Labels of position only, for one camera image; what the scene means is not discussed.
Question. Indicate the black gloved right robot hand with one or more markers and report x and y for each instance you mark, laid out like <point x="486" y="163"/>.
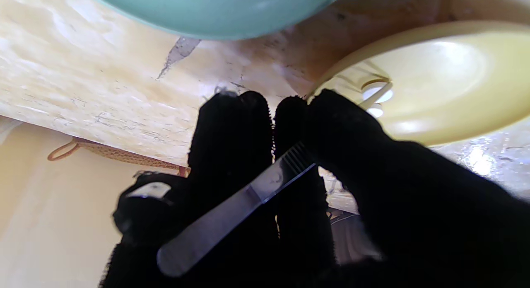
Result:
<point x="414" y="221"/>

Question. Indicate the dark cabinet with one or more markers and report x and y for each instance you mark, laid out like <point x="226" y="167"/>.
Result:
<point x="352" y="238"/>

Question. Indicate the round yellow dish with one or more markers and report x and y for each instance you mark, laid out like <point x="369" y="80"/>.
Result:
<point x="447" y="85"/>

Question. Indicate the round green dish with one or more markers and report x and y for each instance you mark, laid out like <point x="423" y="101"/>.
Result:
<point x="215" y="10"/>

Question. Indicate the woven brown basket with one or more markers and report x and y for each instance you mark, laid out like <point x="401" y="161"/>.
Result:
<point x="116" y="154"/>

